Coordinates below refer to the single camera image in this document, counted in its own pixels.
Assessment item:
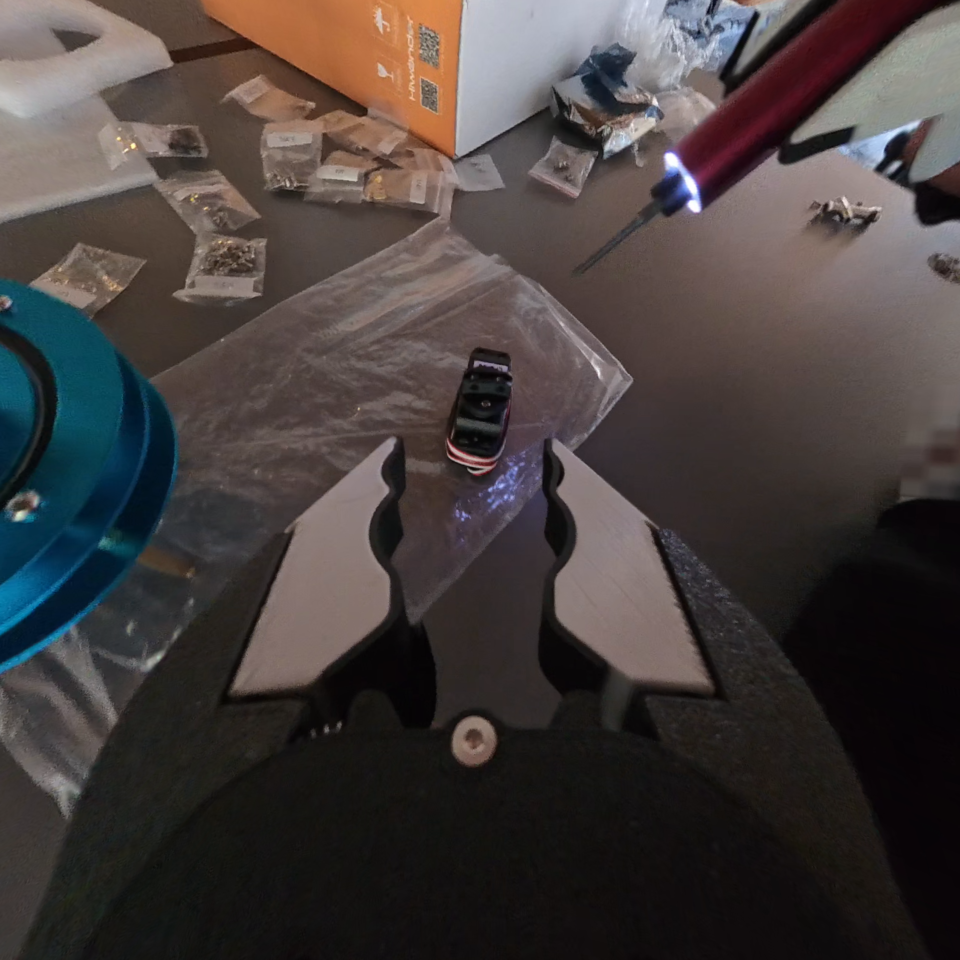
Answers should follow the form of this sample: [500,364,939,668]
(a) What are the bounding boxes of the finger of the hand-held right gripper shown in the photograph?
[718,0,826,96]
[778,0,960,165]

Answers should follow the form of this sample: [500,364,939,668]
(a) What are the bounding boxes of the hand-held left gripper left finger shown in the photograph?
[223,436,438,726]

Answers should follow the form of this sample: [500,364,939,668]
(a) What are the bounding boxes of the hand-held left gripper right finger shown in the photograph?
[538,437,719,730]

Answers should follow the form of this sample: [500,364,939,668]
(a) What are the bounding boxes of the red screwdriver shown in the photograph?
[572,0,948,276]

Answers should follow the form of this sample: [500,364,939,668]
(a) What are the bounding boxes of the black servo motor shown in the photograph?
[444,346,516,481]

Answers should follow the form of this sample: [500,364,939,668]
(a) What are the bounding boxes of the dark grey desk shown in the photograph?
[0,0,960,960]

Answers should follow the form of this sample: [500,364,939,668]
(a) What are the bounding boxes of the crumpled clear plastic wrap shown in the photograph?
[660,0,751,132]

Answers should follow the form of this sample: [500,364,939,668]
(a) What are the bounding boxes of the silver foil bag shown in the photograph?
[549,43,666,160]

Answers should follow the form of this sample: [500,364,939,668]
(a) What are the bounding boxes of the large clear plastic bag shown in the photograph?
[0,217,635,820]

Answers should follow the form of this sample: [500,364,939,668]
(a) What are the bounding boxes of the pile of small screw bags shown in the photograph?
[28,73,601,307]

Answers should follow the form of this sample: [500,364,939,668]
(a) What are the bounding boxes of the orange and white cardboard box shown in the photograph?
[202,0,631,160]

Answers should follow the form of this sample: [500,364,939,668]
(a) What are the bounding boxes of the white foam sheet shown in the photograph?
[0,97,162,226]

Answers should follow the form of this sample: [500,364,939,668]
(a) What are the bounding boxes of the white foam block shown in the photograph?
[0,0,175,121]

